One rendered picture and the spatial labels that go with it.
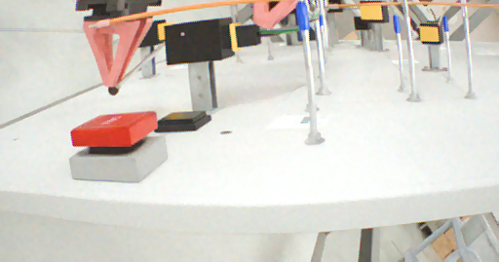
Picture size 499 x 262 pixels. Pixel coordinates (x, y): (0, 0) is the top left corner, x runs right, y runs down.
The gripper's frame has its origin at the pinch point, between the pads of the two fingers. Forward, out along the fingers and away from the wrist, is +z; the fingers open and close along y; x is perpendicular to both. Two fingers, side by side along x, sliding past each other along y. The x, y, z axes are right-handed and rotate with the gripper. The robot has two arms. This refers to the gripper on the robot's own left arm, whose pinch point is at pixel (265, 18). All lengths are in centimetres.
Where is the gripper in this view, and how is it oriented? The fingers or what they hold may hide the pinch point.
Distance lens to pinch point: 51.2
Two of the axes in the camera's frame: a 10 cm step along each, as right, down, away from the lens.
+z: -3.9, 9.0, 2.0
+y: 1.4, -1.6, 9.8
